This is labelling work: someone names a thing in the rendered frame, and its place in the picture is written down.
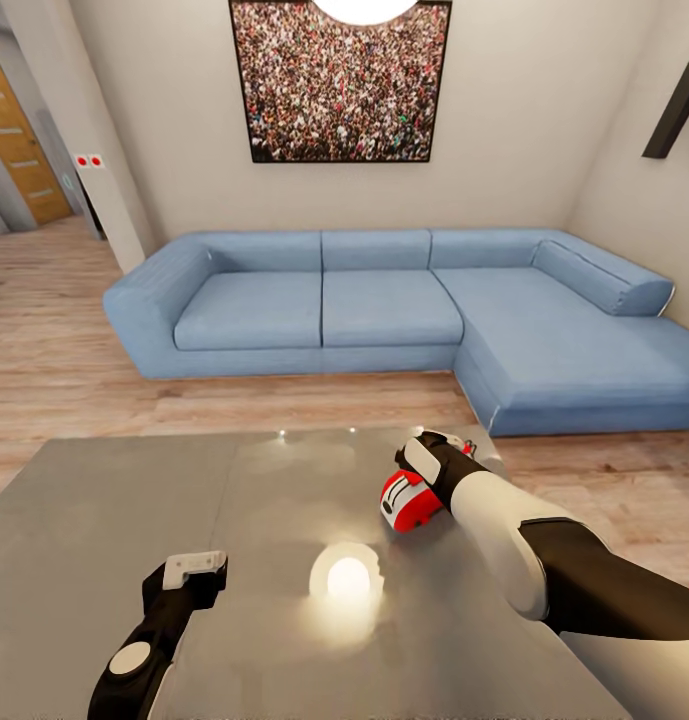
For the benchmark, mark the door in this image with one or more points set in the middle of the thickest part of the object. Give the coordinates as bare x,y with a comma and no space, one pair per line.
26,163

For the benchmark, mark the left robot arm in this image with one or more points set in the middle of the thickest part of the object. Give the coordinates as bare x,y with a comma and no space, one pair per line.
139,678

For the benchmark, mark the sofa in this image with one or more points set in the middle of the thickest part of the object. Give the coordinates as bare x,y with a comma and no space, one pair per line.
544,332

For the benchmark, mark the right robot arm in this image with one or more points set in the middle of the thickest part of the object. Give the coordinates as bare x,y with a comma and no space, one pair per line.
627,624

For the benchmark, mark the picture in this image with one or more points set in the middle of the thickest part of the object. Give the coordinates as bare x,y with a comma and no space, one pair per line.
320,90

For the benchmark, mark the radio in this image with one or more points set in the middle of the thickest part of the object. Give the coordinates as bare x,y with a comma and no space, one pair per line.
406,500

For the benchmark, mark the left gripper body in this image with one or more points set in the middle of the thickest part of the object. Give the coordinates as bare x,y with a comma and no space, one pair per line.
199,592

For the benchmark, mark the coffee table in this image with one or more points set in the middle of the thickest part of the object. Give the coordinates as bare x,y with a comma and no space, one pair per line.
328,612

